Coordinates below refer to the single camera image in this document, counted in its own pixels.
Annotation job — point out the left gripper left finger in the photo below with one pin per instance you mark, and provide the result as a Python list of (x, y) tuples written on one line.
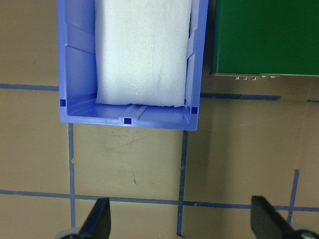
[(98, 222)]

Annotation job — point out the blue source bin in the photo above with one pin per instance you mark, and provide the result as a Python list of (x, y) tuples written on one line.
[(78, 75)]

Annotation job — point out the green conveyor belt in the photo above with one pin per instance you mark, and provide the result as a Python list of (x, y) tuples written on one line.
[(266, 37)]

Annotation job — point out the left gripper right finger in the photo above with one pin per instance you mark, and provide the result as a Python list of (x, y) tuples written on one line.
[(267, 223)]

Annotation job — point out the white foam pad source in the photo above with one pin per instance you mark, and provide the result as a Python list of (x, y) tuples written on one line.
[(141, 50)]

